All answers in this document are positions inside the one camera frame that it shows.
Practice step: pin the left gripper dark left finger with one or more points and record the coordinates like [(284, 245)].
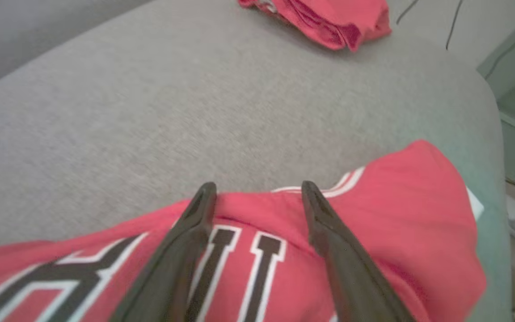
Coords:
[(172, 277)]

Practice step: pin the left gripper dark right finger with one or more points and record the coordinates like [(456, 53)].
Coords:
[(351, 277)]

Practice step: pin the red white basketball jersey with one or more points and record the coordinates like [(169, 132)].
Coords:
[(396, 223)]

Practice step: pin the red Bulls basketball shorts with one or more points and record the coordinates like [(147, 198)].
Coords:
[(329, 22)]

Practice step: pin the grey fabric sofa seat cushion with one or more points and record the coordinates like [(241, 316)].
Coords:
[(195, 112)]

